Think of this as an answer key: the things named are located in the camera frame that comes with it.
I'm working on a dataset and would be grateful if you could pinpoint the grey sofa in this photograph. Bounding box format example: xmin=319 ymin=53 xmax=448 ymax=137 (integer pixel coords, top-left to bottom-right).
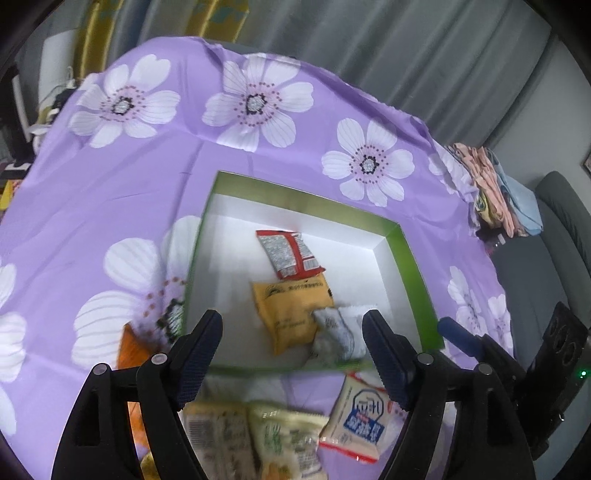
xmin=480 ymin=171 xmax=591 ymax=370

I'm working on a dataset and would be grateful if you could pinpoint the orange snack packet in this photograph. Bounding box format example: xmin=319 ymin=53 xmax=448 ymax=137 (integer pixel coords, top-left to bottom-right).
xmin=115 ymin=323 xmax=155 ymax=455

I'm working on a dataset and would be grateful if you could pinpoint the pale green snack packet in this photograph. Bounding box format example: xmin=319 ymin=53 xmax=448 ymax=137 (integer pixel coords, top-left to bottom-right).
xmin=182 ymin=401 xmax=259 ymax=480
xmin=248 ymin=401 xmax=329 ymax=480

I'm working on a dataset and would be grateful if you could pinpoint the white grey snack packet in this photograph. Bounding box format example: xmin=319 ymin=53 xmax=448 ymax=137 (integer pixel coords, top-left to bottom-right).
xmin=310 ymin=305 xmax=370 ymax=363

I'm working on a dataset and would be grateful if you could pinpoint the red snack packet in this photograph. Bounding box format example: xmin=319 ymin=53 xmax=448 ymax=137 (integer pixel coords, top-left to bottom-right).
xmin=256 ymin=229 xmax=327 ymax=280

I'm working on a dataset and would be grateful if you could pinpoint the yellow snack packet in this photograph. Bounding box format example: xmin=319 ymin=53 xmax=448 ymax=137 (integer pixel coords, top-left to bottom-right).
xmin=252 ymin=275 xmax=335 ymax=356

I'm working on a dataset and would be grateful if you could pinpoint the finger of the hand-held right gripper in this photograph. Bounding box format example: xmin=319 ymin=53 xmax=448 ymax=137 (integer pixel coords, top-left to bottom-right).
xmin=438 ymin=316 xmax=522 ymax=376

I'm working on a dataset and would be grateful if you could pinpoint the black yellow bag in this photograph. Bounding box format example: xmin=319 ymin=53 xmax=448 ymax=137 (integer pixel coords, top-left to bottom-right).
xmin=44 ymin=80 xmax=77 ymax=121

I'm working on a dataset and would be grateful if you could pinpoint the gold snack packet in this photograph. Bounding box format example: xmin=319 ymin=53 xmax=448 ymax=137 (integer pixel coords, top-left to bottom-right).
xmin=139 ymin=452 xmax=162 ymax=480

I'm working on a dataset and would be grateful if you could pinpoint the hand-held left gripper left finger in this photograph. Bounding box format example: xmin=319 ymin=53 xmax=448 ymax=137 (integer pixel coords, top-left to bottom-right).
xmin=52 ymin=309 xmax=225 ymax=480

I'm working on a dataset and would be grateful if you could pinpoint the purple floral cloth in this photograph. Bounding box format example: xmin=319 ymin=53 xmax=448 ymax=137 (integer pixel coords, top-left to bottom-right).
xmin=0 ymin=37 xmax=527 ymax=480

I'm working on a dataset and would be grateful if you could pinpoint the grey curtain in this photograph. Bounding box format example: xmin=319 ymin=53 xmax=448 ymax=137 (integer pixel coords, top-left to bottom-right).
xmin=111 ymin=0 xmax=568 ymax=144

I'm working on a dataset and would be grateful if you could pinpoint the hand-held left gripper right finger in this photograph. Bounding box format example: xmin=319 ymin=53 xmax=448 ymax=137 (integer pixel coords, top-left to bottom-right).
xmin=361 ymin=310 xmax=539 ymax=480

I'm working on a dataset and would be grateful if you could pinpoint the yellow patterned curtain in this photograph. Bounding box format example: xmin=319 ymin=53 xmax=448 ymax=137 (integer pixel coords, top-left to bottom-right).
xmin=76 ymin=0 xmax=245 ymax=84

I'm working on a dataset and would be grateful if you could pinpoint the stack of folded cloths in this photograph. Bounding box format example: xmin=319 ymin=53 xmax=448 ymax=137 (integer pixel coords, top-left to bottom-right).
xmin=445 ymin=142 xmax=544 ymax=238

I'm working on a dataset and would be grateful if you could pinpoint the white blue snack packet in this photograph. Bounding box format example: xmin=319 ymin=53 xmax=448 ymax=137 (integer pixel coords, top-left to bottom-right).
xmin=318 ymin=373 xmax=409 ymax=463

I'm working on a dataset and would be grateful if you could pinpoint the green cardboard box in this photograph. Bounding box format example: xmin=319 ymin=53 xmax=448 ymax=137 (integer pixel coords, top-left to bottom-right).
xmin=182 ymin=171 xmax=446 ymax=374

